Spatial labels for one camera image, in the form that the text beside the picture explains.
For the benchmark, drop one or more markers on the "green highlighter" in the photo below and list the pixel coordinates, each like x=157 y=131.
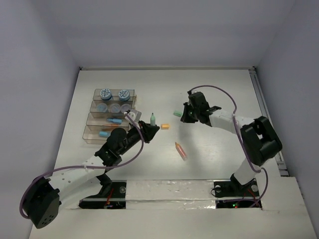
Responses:
x=152 y=120

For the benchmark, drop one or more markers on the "blue lid jar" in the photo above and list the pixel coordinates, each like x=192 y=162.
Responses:
x=106 y=94
x=124 y=95

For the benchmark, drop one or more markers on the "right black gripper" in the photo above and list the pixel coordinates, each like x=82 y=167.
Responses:
x=184 y=118

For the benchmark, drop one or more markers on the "blue lid jar in bin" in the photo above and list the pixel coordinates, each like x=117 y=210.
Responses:
x=106 y=94

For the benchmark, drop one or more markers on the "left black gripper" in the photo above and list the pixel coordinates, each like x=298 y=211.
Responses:
x=144 y=131

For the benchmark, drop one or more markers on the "clear paperclip jar small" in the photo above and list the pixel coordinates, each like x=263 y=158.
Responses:
x=125 y=108

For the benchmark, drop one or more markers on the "small orange cap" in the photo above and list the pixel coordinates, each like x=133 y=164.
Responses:
x=165 y=126

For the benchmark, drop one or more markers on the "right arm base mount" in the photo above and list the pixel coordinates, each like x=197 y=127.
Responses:
x=233 y=195

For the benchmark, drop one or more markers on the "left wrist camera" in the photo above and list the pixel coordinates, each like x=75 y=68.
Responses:
x=132 y=115

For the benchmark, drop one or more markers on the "blue clear highlighter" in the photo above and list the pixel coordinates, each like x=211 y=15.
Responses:
x=104 y=134

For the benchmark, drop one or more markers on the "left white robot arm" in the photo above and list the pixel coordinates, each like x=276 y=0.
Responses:
x=45 y=196

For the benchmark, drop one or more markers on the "orange highlighter pen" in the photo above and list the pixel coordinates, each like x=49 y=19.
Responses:
x=180 y=151

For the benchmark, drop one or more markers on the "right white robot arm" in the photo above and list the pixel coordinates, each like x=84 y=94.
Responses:
x=256 y=136

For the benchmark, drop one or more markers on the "blue highlighter with cap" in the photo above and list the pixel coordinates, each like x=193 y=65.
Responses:
x=115 y=121

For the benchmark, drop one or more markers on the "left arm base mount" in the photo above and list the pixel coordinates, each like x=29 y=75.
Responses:
x=112 y=195

